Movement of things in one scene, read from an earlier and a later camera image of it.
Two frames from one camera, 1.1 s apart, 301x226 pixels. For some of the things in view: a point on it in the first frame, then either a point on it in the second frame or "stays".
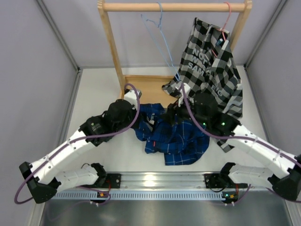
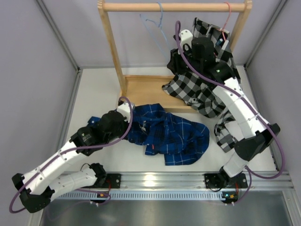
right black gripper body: (180, 112) to (179, 64)
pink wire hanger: (222, 28) stays
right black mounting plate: (213, 181) stays
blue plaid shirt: (181, 143) stays
